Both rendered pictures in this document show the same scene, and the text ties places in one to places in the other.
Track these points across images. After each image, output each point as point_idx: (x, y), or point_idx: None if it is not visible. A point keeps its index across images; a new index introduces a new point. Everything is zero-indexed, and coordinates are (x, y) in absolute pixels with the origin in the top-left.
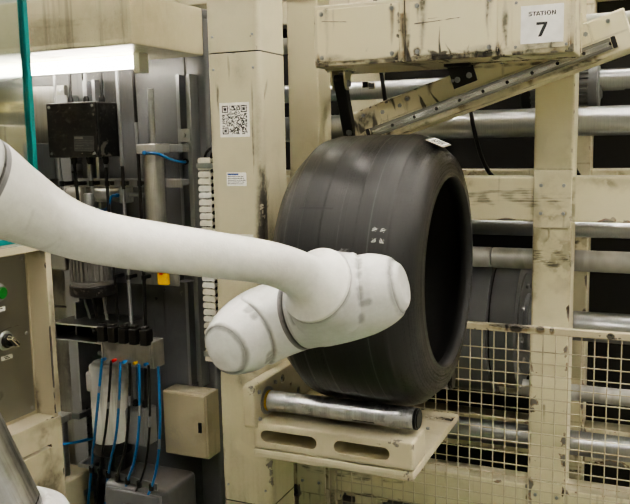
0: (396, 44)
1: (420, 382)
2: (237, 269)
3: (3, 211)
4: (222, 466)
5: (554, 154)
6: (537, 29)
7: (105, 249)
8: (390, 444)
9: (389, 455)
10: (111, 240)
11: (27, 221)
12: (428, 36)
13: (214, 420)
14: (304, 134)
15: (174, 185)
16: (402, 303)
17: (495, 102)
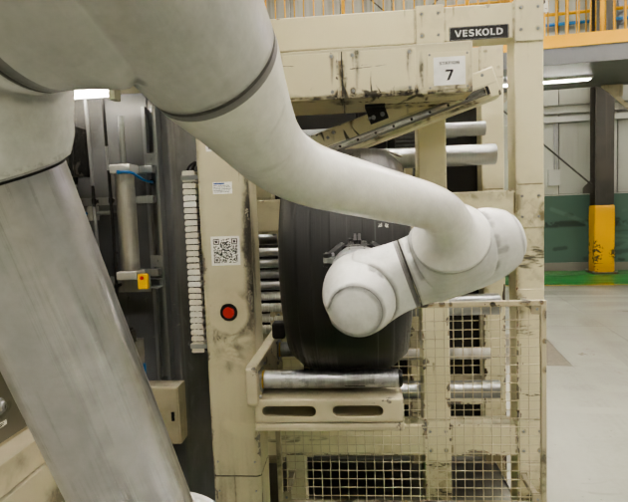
0: (336, 85)
1: (406, 346)
2: (427, 210)
3: (267, 96)
4: (187, 448)
5: (433, 176)
6: (446, 75)
7: (321, 178)
8: (384, 401)
9: (383, 411)
10: (327, 167)
11: (277, 121)
12: (362, 79)
13: (183, 407)
14: None
15: (146, 201)
16: (525, 250)
17: (396, 136)
